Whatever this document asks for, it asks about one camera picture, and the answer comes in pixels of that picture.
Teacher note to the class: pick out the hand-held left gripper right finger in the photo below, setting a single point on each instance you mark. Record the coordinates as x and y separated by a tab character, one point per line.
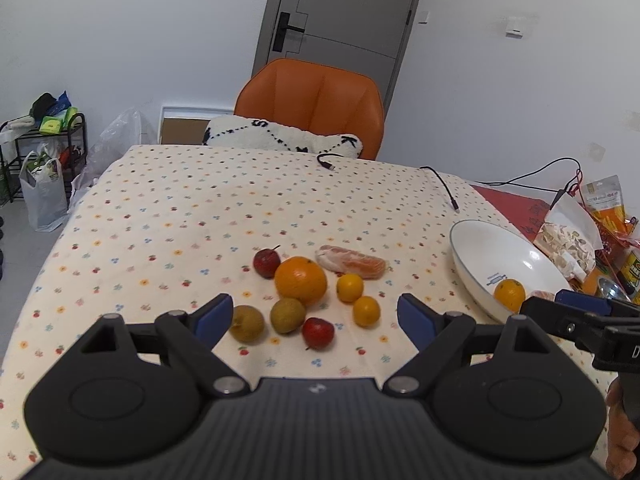
417	320

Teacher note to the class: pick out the white plastic bag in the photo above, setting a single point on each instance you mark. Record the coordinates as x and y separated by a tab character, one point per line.
570	210

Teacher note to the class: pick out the red basket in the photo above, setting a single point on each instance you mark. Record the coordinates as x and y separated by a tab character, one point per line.
612	245

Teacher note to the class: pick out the white shopping bag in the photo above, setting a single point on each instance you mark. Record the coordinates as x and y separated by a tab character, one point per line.
45	200

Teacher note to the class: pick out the red and orange mat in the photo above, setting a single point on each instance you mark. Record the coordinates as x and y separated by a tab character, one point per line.
515	210

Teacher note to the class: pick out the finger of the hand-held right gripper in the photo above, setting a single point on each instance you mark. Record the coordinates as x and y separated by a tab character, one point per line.
585	300
555	317

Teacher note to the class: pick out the black metal rack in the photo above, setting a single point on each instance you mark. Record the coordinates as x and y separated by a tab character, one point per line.
50	135

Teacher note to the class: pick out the white wall box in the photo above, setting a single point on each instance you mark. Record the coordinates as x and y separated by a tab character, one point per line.
515	26

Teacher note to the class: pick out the small red apple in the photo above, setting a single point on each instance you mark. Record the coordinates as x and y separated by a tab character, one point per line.
266	262
317	332

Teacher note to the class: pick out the floral tissue pack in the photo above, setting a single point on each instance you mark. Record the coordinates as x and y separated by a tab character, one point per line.
565	245

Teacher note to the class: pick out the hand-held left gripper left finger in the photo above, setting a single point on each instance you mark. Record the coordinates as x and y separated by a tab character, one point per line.
216	317

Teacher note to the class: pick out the person's right hand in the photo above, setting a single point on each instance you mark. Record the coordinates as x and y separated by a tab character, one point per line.
620	440

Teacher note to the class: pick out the yellow and black package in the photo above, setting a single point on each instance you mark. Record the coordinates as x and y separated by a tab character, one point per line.
632	270

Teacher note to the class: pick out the white wall switch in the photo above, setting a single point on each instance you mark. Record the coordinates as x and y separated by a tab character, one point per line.
424	16

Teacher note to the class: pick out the floral tablecloth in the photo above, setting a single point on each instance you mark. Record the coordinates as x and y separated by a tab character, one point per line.
200	200

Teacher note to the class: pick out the pink pomelo segment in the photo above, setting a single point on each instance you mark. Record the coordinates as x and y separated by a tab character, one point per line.
360	264

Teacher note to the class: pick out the small orange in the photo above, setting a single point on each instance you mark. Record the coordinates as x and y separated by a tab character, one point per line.
366	312
349	288

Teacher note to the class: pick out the pink fruit piece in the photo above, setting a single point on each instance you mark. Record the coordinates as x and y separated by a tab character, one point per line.
542	296

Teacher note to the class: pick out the metal bowl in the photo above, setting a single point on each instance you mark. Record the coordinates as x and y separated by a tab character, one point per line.
612	290

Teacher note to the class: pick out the black cloth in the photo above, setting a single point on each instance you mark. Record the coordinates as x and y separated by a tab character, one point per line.
44	105

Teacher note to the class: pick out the large orange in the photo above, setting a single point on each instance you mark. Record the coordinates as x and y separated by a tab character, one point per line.
301	281

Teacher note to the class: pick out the clear plastic bag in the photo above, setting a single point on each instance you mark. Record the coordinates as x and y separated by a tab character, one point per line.
115	135

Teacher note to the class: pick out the clear wall hook sticker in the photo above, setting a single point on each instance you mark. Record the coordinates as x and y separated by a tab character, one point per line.
597	151

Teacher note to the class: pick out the white pillow with black print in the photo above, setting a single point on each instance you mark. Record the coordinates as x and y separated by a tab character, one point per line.
240	132

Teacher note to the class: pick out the brown pear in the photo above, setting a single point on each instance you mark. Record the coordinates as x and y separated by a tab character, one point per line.
287	315
246	324

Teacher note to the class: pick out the green package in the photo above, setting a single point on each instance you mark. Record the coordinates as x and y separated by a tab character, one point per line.
57	121

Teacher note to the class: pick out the yellow snack bag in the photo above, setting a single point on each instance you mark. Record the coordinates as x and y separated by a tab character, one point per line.
607	200

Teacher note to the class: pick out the white cloth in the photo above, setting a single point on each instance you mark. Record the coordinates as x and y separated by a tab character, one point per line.
17	124

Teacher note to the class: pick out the blue bag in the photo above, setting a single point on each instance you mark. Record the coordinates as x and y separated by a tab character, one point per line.
62	101

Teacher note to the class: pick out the medium orange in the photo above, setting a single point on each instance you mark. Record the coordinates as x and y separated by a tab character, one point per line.
509	295

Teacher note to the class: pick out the white plate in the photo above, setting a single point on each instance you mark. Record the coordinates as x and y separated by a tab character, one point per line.
495	250

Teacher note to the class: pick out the white framed board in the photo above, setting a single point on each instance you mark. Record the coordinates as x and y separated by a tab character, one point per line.
185	130

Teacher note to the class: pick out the orange chair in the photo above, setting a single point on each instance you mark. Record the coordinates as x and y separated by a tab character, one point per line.
310	100

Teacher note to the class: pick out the grey door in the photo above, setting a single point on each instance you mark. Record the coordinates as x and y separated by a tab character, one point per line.
345	10

